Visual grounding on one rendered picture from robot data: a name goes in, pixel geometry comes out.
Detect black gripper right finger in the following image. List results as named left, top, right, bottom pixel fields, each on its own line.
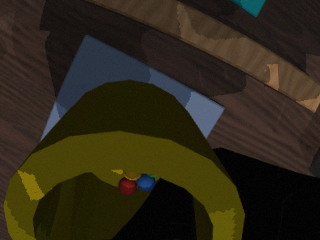
left=213, top=147, right=320, bottom=240

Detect dark red marble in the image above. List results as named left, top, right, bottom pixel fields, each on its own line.
left=119, top=177, right=137, bottom=196

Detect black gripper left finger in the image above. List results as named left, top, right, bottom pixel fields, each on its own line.
left=111, top=177, right=197, bottom=240

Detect yellow cup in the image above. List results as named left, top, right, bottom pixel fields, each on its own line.
left=3, top=80, right=245, bottom=240

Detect blue marble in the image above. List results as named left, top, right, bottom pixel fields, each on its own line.
left=136, top=173, right=156, bottom=192

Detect brown ball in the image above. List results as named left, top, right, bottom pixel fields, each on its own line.
left=123, top=171, right=141, bottom=181

